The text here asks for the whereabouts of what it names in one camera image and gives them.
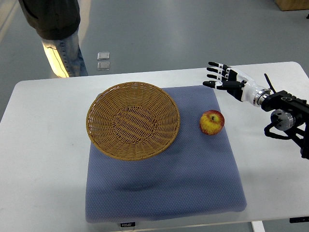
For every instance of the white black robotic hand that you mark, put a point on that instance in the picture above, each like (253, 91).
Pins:
(237, 83)

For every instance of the red yellow apple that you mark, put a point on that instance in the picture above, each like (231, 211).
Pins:
(211, 122)

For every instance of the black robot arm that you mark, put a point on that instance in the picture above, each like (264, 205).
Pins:
(289, 117)

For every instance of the brown wicker basket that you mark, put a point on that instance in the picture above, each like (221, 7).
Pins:
(133, 121)

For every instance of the wooden box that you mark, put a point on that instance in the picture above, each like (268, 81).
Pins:
(292, 5)

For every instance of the blue grey cushion mat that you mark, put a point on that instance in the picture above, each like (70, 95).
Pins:
(196, 175)

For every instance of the upper metal floor plate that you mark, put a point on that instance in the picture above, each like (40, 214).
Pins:
(103, 55)

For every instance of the white table leg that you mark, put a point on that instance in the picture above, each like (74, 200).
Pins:
(258, 226)

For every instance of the black table label right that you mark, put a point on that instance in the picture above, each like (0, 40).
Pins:
(299, 219)

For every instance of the black table label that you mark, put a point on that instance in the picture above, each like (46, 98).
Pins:
(128, 224)
(299, 219)

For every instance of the black table label left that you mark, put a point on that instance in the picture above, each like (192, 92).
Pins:
(128, 224)

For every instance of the standing person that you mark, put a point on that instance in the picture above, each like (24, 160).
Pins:
(57, 23)

